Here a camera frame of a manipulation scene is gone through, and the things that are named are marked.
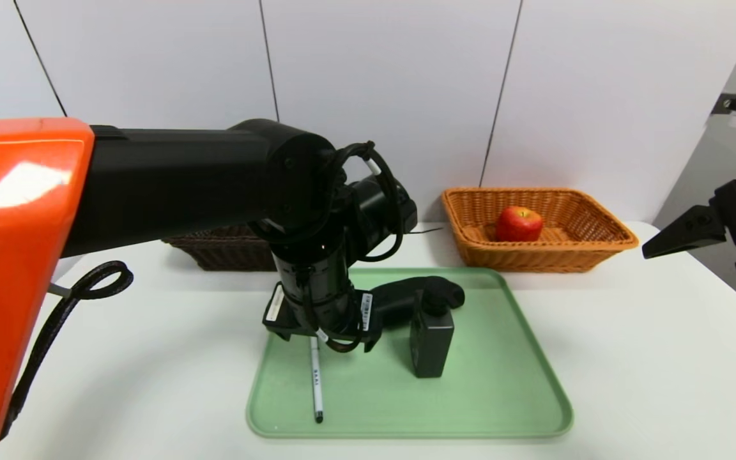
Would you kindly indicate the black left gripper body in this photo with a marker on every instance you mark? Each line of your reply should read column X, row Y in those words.
column 278, row 313

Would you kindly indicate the white pen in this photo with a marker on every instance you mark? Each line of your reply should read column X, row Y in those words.
column 317, row 390

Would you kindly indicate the black square toiletry bottle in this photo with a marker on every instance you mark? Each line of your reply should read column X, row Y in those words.
column 432, row 351

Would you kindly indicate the red apple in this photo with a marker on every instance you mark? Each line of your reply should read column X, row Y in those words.
column 519, row 225

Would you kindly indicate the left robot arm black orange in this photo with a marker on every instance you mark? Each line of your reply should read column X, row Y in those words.
column 163, row 185

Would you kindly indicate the dark brown wicker basket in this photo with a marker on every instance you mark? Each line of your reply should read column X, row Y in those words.
column 227, row 252

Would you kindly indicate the orange wicker basket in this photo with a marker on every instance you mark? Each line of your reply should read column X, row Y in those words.
column 566, row 255

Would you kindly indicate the black glasses case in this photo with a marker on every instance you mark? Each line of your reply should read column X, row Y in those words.
column 406, row 300

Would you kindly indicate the light green plastic tray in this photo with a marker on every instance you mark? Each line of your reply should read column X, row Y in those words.
column 483, row 396

